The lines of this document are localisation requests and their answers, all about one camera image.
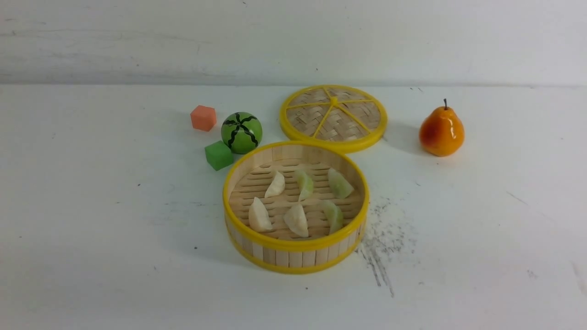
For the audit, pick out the pale yellow-green dumpling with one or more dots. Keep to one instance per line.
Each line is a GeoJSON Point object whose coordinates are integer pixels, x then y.
{"type": "Point", "coordinates": [305, 184]}

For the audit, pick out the white dumpling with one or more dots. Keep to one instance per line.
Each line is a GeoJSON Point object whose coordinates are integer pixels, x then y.
{"type": "Point", "coordinates": [258, 217]}
{"type": "Point", "coordinates": [277, 186]}

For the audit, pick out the pale green dumpling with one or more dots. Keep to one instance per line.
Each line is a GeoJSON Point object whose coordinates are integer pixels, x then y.
{"type": "Point", "coordinates": [339, 186]}

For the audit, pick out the cream dumpling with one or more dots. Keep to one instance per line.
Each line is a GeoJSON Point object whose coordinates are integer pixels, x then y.
{"type": "Point", "coordinates": [296, 220]}

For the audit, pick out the green-tinted dumpling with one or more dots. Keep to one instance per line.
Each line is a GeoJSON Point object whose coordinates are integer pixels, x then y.
{"type": "Point", "coordinates": [333, 215]}

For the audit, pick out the bamboo steamer tray yellow rims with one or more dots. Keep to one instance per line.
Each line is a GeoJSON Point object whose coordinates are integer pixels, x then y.
{"type": "Point", "coordinates": [280, 250]}

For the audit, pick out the bamboo steamer lid yellow rim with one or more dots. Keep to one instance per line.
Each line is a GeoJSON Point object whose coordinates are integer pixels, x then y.
{"type": "Point", "coordinates": [334, 116]}

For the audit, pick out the green toy watermelon ball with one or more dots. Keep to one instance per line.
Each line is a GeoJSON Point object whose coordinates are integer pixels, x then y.
{"type": "Point", "coordinates": [242, 132]}

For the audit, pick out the green cube block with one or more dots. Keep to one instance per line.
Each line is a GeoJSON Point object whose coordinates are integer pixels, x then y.
{"type": "Point", "coordinates": [218, 155]}

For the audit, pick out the orange cube block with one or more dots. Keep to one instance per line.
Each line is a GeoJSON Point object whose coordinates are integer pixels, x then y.
{"type": "Point", "coordinates": [203, 118]}

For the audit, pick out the orange toy pear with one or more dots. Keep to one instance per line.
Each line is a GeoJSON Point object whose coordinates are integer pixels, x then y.
{"type": "Point", "coordinates": [442, 132]}

